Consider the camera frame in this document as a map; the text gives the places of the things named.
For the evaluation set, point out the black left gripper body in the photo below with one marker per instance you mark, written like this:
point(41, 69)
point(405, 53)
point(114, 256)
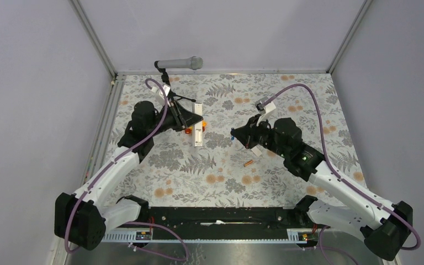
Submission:
point(170, 118)

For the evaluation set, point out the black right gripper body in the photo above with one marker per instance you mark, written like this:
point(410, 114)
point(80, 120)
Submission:
point(265, 134)

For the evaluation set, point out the white remote battery cover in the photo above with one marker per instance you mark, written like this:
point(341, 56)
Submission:
point(256, 151)

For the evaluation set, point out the white remote control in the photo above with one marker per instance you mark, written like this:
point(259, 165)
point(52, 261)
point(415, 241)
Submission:
point(197, 132)

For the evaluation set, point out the orange battery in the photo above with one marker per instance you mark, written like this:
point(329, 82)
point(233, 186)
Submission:
point(248, 163)

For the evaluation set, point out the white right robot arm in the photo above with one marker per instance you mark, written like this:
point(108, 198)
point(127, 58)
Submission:
point(382, 225)

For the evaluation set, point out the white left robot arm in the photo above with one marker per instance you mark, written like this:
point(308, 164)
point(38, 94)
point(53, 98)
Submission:
point(80, 217)

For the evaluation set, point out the orange toy car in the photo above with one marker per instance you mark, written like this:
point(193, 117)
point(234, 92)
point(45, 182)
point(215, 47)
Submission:
point(189, 130)

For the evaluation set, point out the floral patterned table mat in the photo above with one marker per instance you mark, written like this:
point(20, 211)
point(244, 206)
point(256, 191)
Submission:
point(175, 173)

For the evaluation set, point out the grey microphone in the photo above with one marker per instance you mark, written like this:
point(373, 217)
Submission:
point(192, 63)

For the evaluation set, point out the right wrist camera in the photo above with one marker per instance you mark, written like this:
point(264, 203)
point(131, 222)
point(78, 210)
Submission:
point(265, 111)

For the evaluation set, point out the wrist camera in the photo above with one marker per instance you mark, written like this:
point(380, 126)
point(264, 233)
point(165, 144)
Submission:
point(265, 111)
point(160, 94)

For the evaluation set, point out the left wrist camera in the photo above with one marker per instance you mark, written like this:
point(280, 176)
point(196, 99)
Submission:
point(160, 94)

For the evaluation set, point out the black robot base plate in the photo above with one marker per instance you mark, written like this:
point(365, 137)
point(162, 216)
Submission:
point(174, 219)

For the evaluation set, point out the grey slotted cable duct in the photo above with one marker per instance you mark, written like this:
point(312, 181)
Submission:
point(212, 235)

